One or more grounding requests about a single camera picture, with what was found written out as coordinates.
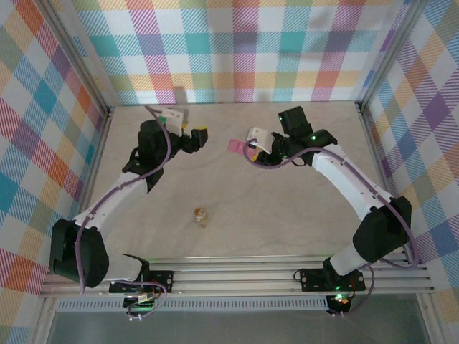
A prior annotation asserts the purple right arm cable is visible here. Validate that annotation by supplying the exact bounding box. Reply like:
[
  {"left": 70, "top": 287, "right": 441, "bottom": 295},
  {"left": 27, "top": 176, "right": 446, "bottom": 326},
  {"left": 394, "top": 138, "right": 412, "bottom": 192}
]
[{"left": 242, "top": 141, "right": 420, "bottom": 318}]

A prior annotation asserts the right control circuit board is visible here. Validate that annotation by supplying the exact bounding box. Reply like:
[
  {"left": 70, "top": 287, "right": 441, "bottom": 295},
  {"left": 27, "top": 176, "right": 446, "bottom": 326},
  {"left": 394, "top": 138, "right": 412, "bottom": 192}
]
[{"left": 328, "top": 292, "right": 353, "bottom": 313}]

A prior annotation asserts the grey slotted cable duct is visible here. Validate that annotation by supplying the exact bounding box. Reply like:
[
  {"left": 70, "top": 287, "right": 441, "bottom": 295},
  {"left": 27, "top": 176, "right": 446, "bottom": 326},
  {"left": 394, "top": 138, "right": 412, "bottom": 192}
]
[{"left": 56, "top": 299, "right": 330, "bottom": 313}]

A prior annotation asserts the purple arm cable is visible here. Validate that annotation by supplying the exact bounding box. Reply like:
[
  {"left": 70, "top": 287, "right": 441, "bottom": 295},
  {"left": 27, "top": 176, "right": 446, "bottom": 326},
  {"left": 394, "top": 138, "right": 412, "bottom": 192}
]
[
  {"left": 242, "top": 141, "right": 420, "bottom": 318},
  {"left": 73, "top": 105, "right": 173, "bottom": 297}
]

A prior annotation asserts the pink and clear pill organizer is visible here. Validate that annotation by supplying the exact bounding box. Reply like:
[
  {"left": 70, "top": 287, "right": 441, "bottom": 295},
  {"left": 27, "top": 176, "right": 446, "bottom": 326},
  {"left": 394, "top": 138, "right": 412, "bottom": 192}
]
[{"left": 227, "top": 138, "right": 249, "bottom": 154}]

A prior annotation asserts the aluminium side rail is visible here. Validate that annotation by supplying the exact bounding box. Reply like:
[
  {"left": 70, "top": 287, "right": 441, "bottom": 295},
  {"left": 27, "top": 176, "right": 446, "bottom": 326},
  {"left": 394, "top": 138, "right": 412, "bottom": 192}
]
[
  {"left": 32, "top": 107, "right": 115, "bottom": 344},
  {"left": 354, "top": 102, "right": 413, "bottom": 257}
]

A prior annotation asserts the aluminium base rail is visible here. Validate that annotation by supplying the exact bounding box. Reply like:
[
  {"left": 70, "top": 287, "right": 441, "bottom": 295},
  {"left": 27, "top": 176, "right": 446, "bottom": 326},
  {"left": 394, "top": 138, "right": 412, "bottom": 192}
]
[{"left": 38, "top": 254, "right": 437, "bottom": 299}]

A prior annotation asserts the small amber glass bottle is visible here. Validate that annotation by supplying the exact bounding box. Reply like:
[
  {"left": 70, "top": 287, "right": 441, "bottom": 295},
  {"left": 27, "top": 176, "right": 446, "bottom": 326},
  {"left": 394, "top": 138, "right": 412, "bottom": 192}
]
[{"left": 191, "top": 206, "right": 209, "bottom": 230}]

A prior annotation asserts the aluminium frame post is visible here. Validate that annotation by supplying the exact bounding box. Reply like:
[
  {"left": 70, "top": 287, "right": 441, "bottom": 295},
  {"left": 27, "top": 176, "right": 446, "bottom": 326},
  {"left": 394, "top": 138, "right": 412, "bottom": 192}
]
[
  {"left": 354, "top": 0, "right": 430, "bottom": 110},
  {"left": 42, "top": 0, "right": 115, "bottom": 115}
]

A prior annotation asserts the left control circuit board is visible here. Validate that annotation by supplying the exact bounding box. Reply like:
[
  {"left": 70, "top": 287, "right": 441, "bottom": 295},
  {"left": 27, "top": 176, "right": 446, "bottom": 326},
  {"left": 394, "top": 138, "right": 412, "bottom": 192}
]
[{"left": 123, "top": 292, "right": 158, "bottom": 311}]

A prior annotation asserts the control circuit board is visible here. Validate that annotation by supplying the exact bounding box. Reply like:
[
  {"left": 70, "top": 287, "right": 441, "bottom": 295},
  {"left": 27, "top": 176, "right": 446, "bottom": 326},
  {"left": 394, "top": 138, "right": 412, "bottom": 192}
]
[
  {"left": 123, "top": 292, "right": 158, "bottom": 311},
  {"left": 328, "top": 292, "right": 353, "bottom": 313}
]

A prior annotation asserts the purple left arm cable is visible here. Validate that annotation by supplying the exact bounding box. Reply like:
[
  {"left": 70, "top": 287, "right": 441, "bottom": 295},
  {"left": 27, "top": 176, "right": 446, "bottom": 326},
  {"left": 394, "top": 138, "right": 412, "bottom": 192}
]
[{"left": 73, "top": 105, "right": 173, "bottom": 297}]

